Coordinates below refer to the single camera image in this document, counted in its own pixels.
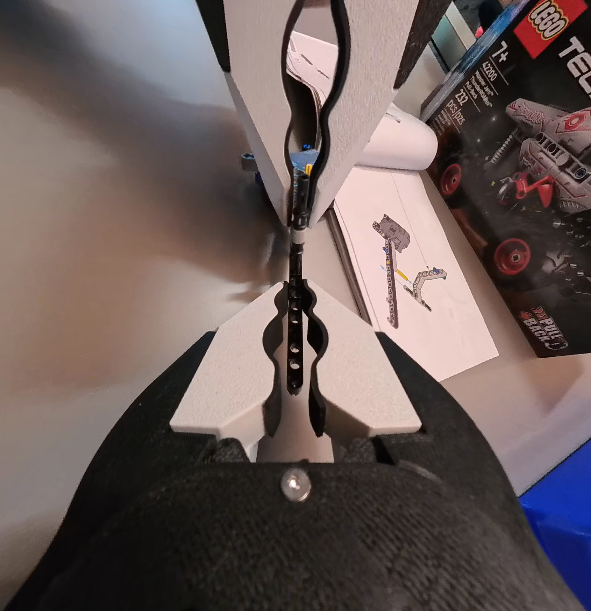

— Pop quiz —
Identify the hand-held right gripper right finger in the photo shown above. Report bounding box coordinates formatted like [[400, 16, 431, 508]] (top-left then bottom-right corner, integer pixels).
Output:
[[298, 280, 424, 463]]

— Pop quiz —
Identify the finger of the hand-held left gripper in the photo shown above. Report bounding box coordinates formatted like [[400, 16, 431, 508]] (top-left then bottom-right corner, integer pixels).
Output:
[[305, 0, 419, 229], [221, 0, 303, 227]]

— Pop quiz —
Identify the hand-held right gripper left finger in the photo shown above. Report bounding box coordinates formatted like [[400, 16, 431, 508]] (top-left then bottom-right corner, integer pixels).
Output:
[[169, 281, 298, 463]]

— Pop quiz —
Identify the black toy brick beam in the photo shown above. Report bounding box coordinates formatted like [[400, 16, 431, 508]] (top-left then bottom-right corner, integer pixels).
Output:
[[286, 243, 310, 396]]

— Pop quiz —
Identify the grey toy brick assembly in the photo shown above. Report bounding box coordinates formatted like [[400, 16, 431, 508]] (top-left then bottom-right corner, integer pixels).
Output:
[[240, 150, 321, 246]]

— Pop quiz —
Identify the white instruction booklet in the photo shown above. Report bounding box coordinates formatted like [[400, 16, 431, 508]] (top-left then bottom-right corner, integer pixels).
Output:
[[285, 30, 501, 383]]

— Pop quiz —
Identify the dark toy truck box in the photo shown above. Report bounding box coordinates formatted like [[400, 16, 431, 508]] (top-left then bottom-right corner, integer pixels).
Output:
[[420, 0, 591, 359]]

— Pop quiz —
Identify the blue plastic bin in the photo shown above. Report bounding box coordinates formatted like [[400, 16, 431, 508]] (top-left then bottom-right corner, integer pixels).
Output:
[[517, 456, 591, 611]]

